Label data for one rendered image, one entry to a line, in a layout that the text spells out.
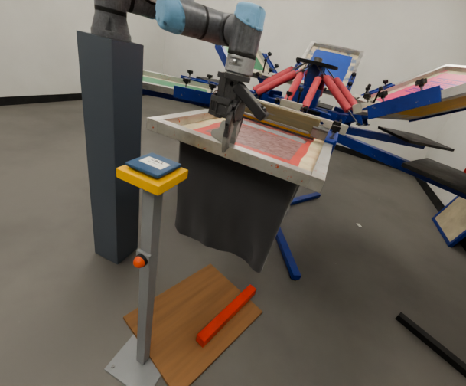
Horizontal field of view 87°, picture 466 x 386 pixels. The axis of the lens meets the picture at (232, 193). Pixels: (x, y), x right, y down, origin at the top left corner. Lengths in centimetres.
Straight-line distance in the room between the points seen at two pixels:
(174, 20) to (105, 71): 58
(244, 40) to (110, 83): 68
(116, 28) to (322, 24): 457
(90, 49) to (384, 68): 481
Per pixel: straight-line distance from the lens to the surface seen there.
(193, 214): 103
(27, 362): 149
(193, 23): 72
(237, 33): 70
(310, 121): 126
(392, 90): 279
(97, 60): 125
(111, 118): 125
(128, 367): 138
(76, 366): 142
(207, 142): 77
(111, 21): 125
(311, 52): 331
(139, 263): 82
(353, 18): 547
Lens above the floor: 125
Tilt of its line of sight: 29 degrees down
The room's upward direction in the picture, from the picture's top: 14 degrees clockwise
